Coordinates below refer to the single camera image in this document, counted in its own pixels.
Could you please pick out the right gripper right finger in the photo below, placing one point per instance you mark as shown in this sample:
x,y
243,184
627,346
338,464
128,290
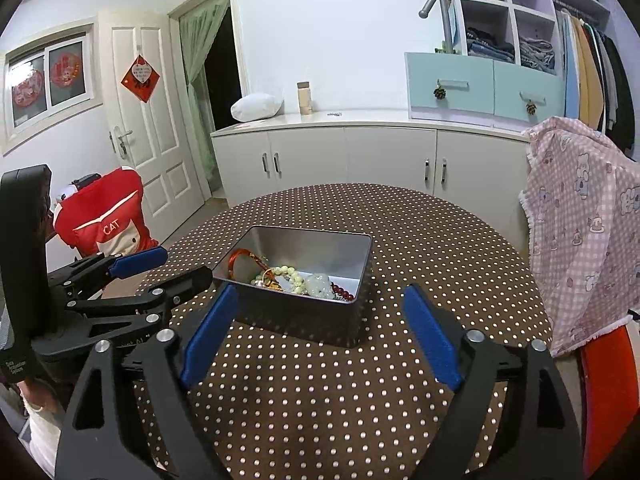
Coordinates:
x,y
537,435

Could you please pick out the beige jar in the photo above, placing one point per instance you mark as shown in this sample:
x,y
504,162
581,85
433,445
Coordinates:
x,y
304,97

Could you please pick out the silver metal pole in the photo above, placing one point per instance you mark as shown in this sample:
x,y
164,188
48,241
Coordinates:
x,y
446,23

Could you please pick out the red orange chair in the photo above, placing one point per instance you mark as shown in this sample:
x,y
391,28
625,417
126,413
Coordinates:
x,y
610,401

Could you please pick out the white door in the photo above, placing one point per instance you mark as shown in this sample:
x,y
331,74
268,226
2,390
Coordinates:
x,y
148,137

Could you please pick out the left hand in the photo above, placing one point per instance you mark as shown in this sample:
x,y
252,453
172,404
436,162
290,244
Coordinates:
x,y
39,395

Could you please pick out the window with red paper-cuts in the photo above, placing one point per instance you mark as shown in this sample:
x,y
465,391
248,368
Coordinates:
x,y
48,79

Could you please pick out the dark metal tin box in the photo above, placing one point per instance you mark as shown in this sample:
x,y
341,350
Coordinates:
x,y
267,266

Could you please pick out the pink patterned draped cloth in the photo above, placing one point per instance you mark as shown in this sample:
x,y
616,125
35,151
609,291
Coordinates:
x,y
581,202

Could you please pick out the white cubby shelf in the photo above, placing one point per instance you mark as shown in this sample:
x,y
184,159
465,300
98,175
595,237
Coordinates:
x,y
512,21

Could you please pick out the white plastic bag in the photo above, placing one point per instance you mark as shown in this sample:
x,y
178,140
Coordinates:
x,y
256,106

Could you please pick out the green curtain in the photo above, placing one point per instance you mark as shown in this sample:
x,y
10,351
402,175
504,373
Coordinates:
x,y
198,30

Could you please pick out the brown polka dot tablecloth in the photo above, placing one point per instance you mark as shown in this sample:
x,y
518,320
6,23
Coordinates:
x,y
357,399

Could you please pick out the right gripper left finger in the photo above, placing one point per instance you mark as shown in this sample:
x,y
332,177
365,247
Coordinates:
x,y
103,436

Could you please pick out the hanging clothes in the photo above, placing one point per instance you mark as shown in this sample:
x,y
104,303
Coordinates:
x,y
597,88

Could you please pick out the red cat chair cover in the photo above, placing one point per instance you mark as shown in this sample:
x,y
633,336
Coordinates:
x,y
105,217

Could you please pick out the red diamond door decoration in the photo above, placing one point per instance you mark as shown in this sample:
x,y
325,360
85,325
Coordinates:
x,y
141,79

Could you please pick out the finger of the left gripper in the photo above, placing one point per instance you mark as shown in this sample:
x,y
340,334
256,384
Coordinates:
x,y
152,307
125,264

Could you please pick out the white jade pendant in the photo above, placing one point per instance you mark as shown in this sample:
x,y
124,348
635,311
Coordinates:
x,y
319,286

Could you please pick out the teal drawer unit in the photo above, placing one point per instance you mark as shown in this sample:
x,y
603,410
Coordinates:
x,y
461,88

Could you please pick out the white low cabinet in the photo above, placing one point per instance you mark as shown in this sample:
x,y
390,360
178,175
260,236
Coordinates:
x,y
479,168

